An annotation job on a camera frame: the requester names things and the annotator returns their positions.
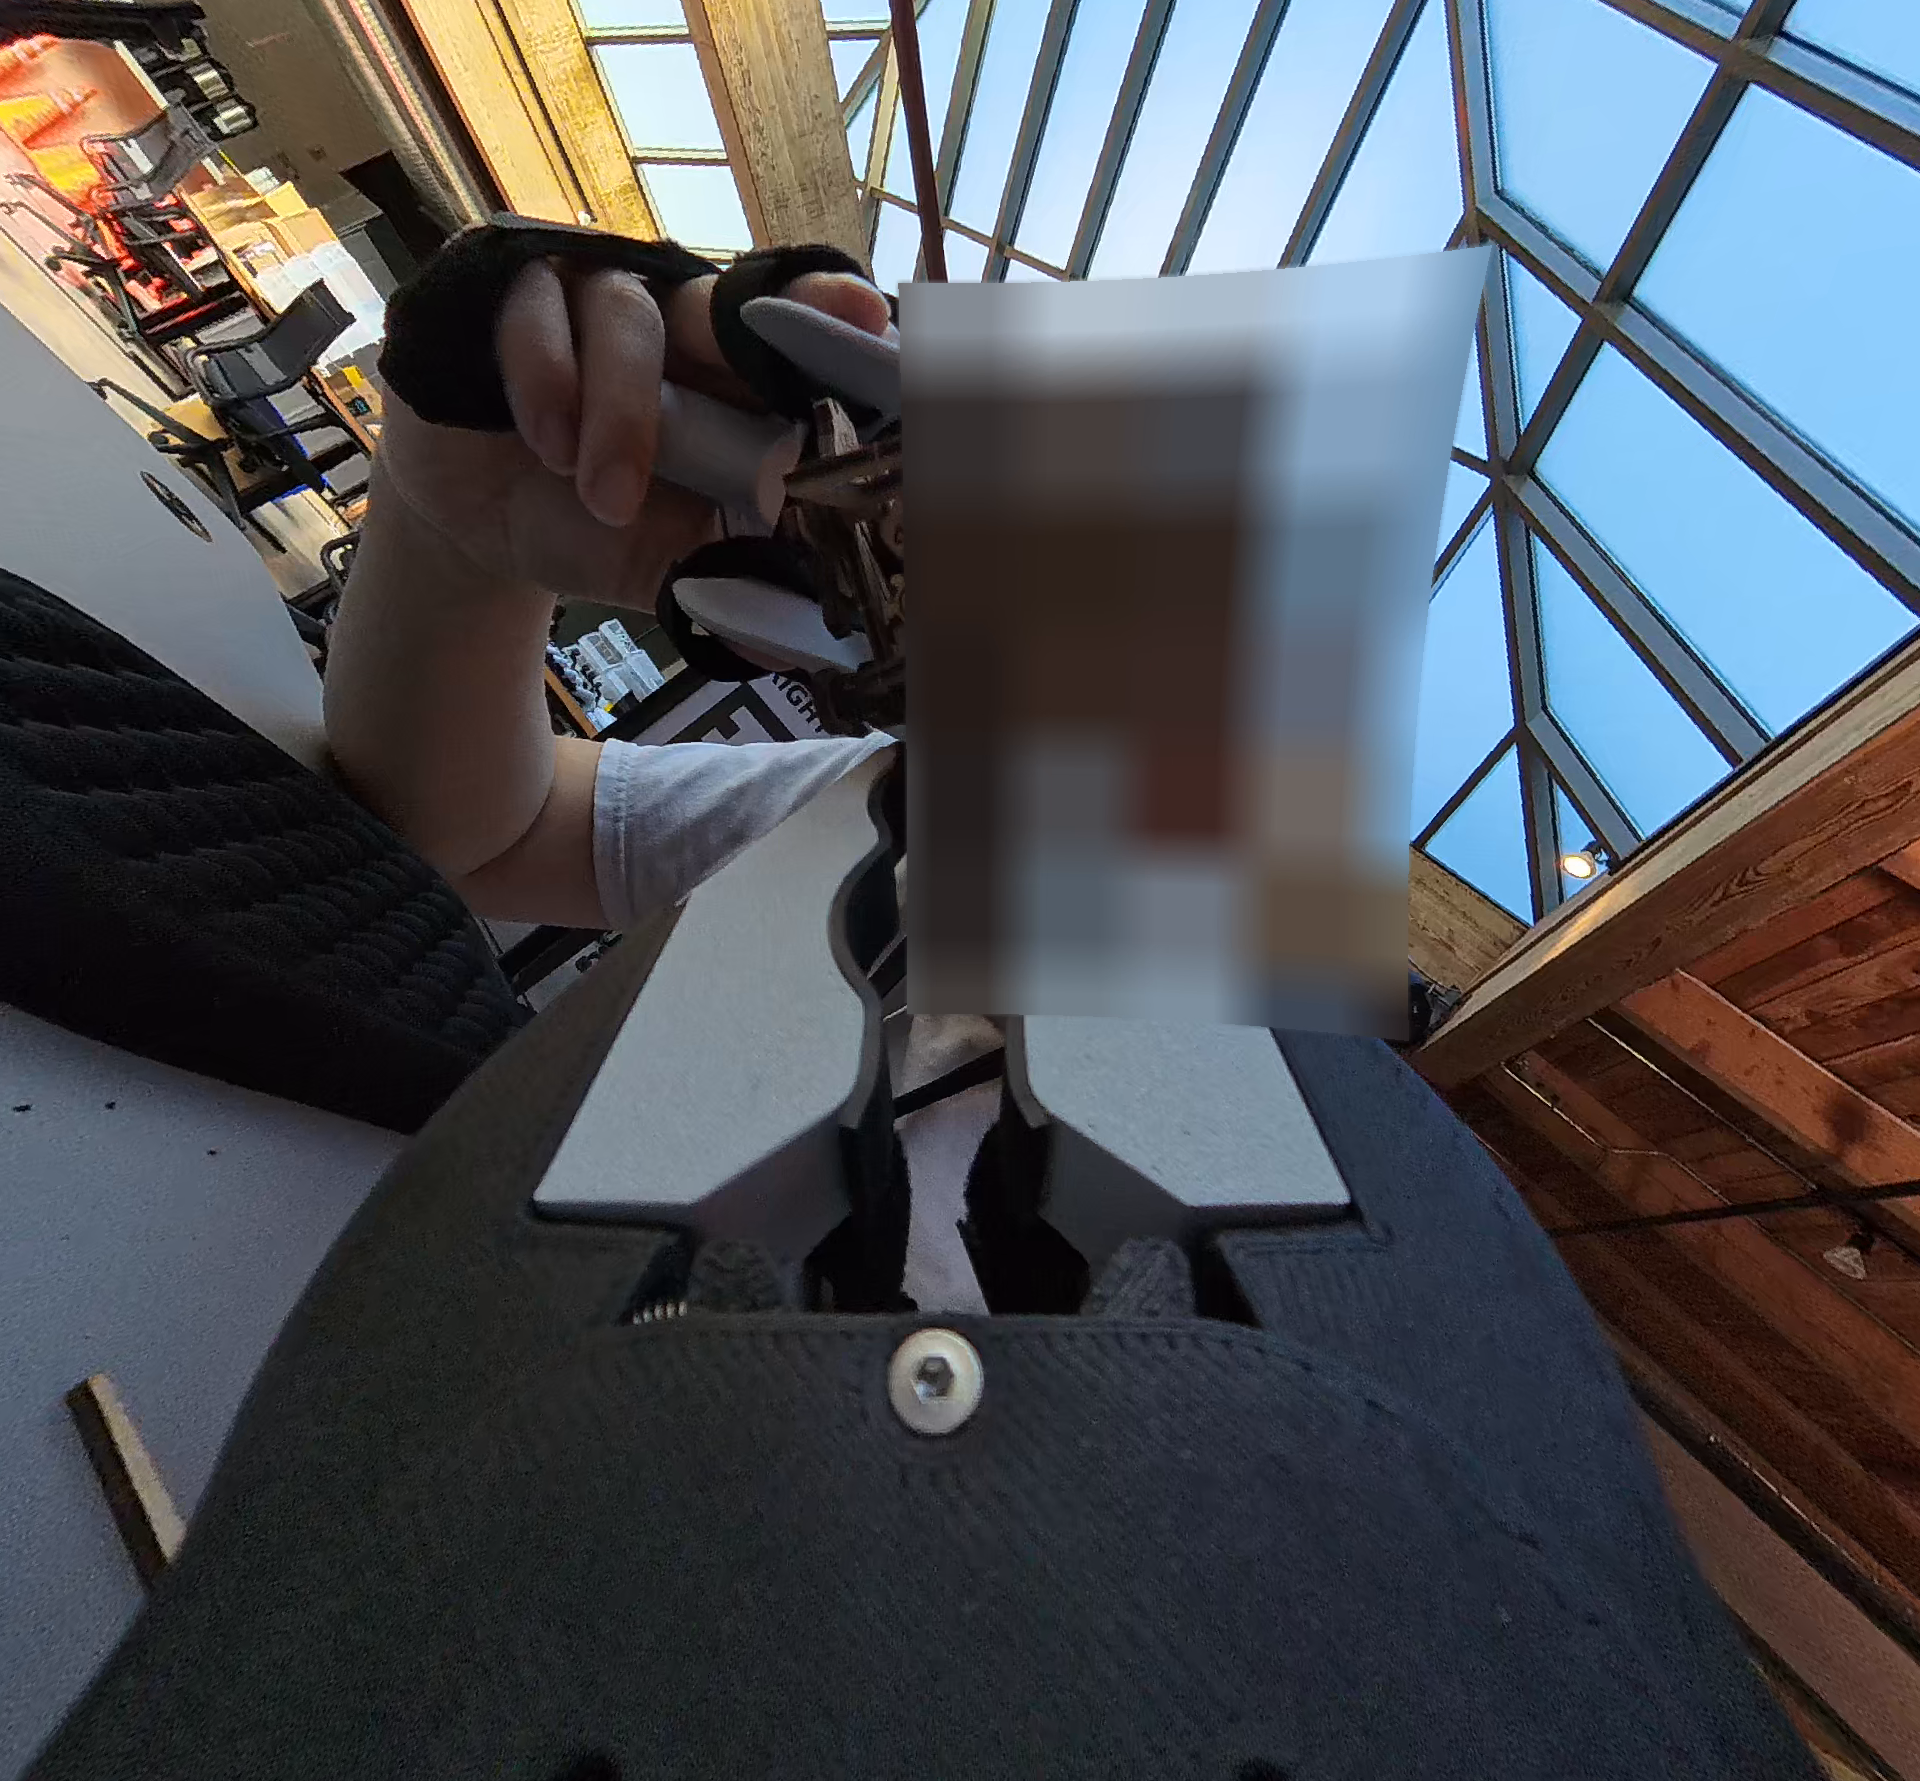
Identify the black office chair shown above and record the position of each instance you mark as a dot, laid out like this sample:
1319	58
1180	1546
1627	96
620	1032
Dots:
150	160
264	373

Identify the black table grommet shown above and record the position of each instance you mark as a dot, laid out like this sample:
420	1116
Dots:
177	505

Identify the person's right hand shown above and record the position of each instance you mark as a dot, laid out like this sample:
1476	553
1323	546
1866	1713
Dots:
526	521

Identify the wooden gear model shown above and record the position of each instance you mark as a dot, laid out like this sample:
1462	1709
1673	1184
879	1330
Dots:
857	581

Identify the small wooden stick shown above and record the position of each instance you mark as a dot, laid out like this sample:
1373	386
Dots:
127	1473

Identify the black wrist rest pad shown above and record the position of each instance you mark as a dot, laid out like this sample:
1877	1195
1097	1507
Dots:
196	852

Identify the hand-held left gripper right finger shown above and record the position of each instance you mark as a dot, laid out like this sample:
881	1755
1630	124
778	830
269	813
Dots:
1186	1120

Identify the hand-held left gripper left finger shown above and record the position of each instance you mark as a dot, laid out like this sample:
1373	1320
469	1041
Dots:
706	1076

